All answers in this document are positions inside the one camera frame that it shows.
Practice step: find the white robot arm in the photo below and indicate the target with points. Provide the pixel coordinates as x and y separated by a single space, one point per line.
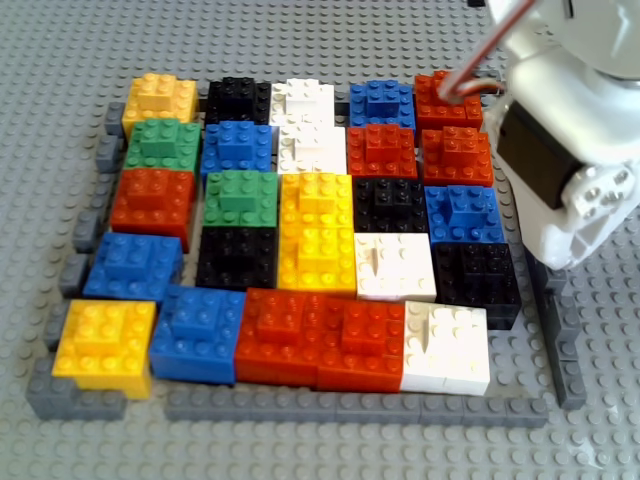
600 30

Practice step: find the orange lego cube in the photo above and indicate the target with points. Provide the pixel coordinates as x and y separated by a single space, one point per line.
160 100
317 200
102 345
317 262

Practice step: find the black lego cube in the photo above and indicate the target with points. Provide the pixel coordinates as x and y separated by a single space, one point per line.
477 280
237 100
235 257
390 205

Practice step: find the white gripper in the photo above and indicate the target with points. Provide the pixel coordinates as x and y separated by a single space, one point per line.
534 159

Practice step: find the large gray lego baseplate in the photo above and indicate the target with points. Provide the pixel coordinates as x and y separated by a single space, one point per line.
320 450

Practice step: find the white lego cube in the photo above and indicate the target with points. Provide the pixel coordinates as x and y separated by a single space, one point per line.
395 270
302 102
447 350
312 150

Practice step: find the blue lego cube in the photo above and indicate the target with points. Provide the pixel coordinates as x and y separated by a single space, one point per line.
382 105
197 335
132 265
237 150
465 215

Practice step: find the red lego cube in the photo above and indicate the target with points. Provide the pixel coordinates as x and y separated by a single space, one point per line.
277 330
152 200
382 152
457 157
430 115
362 345

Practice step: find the green lego cube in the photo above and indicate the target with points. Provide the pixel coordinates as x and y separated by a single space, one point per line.
162 145
240 197

